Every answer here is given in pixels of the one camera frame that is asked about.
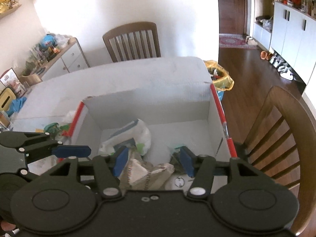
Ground dark brown door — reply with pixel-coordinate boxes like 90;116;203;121
217;0;249;34

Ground wooden dining chair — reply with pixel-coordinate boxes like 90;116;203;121
243;86;316;237
102;22;161;63

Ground white sideboard cabinet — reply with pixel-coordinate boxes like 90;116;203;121
37;37;90;81

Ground wooden basket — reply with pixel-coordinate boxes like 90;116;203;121
19;73;42;87

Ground patterned red rug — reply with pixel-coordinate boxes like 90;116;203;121
219;35;258;49

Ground person's left hand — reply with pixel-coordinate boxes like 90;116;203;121
0;221;16;232

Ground white and wood wall cabinet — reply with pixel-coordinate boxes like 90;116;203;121
253;0;316;92

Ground blue gloves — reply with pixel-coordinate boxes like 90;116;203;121
7;96;27;116

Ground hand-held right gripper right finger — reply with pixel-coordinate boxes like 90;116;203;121
180;146;266;200

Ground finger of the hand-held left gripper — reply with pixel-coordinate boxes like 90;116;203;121
0;131;92;165
15;159;67;182

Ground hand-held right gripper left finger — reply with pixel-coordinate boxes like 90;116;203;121
48;147;130;200

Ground blue globe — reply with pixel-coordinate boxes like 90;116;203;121
41;35;55;47

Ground glass jar with brown contents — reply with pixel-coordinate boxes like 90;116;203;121
0;110;13;131

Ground red and white cereal box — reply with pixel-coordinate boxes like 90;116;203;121
0;68;27;97

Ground green and white bag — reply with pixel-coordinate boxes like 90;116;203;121
44;122;61;135

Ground white cardboard box red edges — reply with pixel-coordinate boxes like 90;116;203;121
63;83;239;193

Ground row of shoes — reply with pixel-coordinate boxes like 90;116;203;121
270;54;295;81

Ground silver foil wrapper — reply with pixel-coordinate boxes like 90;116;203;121
118;150;175;191

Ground wooden wall shelf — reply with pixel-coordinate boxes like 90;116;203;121
0;4;22;20

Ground yellow tissue box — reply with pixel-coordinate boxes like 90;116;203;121
0;87;16;111

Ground white plastic snack bag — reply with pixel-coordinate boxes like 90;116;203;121
99;118;152;156

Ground trash bin with yellow bag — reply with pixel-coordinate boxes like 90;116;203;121
204;60;234;102

